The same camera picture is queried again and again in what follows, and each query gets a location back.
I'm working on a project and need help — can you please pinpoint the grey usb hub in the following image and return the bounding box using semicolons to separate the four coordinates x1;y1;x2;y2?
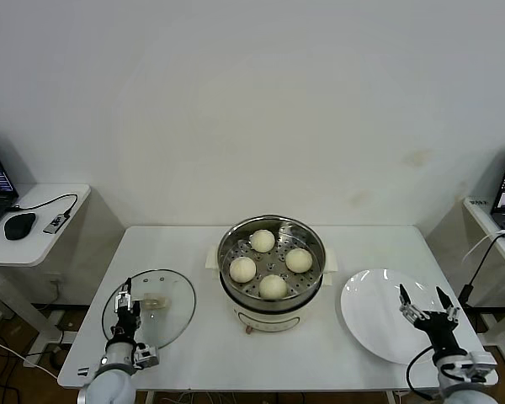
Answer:
41;212;67;235

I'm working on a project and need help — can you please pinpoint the round glass pot lid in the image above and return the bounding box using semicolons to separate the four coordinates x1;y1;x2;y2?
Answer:
101;268;197;350

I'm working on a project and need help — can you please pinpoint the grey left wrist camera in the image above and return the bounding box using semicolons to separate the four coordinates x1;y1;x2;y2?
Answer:
132;343;160;371

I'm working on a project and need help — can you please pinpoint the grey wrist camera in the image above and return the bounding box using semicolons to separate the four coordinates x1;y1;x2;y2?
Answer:
132;343;160;371
462;351;498;382

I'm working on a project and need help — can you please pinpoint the white floor cable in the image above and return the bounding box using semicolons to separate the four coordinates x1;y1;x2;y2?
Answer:
0;330;64;378

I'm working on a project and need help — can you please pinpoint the white steamed baozi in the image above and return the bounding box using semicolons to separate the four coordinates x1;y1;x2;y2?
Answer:
229;256;258;284
258;274;288;301
284;247;314;274
250;229;277;253

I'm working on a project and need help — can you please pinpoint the black usb hub cable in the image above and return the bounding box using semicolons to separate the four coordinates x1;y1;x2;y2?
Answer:
7;192;78;219

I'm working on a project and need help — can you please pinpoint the perforated steel steamer basket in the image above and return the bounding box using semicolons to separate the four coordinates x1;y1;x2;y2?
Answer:
204;215;338;305

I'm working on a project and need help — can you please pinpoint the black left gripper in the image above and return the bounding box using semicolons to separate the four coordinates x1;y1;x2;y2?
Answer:
111;276;143;344

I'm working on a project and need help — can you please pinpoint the black stick tool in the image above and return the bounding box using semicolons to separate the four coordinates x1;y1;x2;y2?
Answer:
456;231;505;304

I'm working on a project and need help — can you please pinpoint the white round plate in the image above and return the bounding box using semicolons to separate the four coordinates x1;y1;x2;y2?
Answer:
340;268;449;365

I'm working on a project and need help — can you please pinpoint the white laptop cable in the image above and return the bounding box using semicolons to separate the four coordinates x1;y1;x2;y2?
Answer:
464;229;505;262

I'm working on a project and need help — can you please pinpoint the black computer mouse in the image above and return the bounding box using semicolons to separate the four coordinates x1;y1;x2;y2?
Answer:
3;212;37;241

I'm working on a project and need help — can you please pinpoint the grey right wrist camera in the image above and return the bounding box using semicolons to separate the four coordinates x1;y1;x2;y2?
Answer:
462;351;498;382

